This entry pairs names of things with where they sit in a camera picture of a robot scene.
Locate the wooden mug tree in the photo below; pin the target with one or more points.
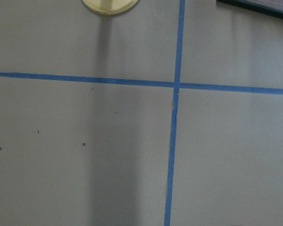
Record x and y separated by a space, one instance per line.
110 7

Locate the wire glass rack tray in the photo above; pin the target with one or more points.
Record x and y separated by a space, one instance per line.
268 7

